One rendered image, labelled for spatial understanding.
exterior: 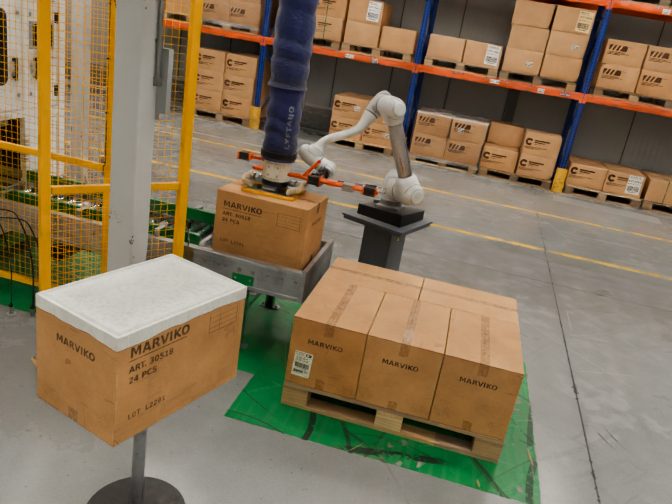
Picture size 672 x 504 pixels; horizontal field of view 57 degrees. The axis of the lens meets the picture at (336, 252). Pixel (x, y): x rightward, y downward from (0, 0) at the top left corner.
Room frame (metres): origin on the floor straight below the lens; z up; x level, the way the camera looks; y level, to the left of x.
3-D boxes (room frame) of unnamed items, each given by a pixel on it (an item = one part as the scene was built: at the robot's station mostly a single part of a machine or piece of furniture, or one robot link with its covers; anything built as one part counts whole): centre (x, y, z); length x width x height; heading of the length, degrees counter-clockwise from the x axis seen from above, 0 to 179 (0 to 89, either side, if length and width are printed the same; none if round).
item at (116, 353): (1.97, 0.63, 0.82); 0.60 x 0.40 x 0.40; 151
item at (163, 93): (2.95, 1.00, 1.62); 0.20 x 0.05 x 0.30; 80
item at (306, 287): (3.71, 0.10, 0.47); 0.70 x 0.03 x 0.15; 170
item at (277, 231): (3.77, 0.45, 0.75); 0.60 x 0.40 x 0.40; 77
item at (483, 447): (3.30, -0.52, 0.07); 1.20 x 1.00 x 0.14; 80
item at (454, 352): (3.30, -0.52, 0.34); 1.20 x 1.00 x 0.40; 80
